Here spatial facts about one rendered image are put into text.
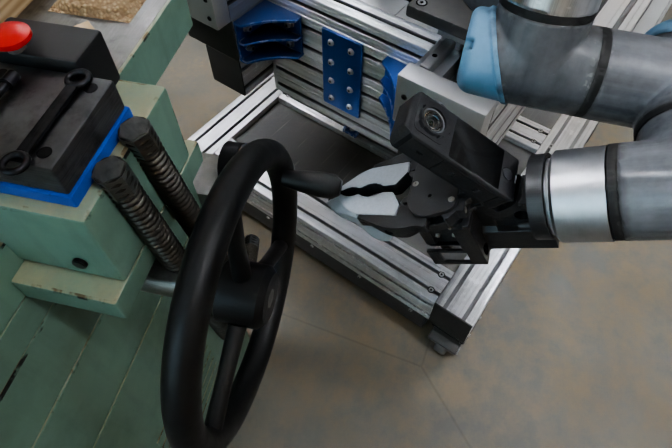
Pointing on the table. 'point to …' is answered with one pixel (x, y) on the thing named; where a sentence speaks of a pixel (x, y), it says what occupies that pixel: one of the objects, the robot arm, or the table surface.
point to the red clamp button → (14, 35)
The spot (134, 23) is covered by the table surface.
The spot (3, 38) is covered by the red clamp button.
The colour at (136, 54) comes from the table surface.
